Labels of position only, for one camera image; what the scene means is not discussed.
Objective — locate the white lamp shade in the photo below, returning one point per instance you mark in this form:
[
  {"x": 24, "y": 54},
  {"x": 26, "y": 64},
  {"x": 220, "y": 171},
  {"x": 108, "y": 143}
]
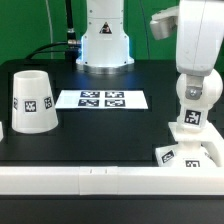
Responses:
[{"x": 33, "y": 109}]

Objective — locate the white lamp base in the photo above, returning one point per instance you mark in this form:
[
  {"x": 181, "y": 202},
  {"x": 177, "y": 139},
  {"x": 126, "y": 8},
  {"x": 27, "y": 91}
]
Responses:
[{"x": 192, "y": 149}]

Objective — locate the white fence rail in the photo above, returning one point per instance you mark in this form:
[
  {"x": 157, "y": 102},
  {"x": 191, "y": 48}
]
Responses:
[
  {"x": 217, "y": 147},
  {"x": 111, "y": 181}
]

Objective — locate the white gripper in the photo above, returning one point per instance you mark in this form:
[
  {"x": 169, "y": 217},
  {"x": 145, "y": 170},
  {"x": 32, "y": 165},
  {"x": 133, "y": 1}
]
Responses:
[{"x": 200, "y": 34}]

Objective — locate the white marker sheet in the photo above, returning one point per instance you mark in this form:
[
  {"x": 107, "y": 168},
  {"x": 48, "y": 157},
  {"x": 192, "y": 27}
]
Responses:
[{"x": 101, "y": 99}]

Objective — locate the white right fence rail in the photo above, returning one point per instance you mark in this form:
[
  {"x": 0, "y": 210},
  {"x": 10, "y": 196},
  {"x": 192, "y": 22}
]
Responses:
[{"x": 217, "y": 147}]

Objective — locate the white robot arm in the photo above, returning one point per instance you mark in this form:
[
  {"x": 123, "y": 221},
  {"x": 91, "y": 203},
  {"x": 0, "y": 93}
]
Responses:
[{"x": 105, "y": 45}]

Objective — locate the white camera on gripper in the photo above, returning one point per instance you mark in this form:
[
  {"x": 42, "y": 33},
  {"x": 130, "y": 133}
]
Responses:
[{"x": 164, "y": 22}]

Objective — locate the white left fence piece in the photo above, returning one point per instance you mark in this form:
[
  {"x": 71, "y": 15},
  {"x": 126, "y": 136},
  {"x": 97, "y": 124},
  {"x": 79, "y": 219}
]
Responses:
[{"x": 1, "y": 132}]

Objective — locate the white lamp bulb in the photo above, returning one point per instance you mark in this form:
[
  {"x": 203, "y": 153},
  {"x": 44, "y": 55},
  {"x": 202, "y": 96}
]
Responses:
[{"x": 194, "y": 112}]

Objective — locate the white front fence rail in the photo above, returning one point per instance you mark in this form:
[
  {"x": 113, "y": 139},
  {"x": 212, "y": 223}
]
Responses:
[{"x": 111, "y": 181}]

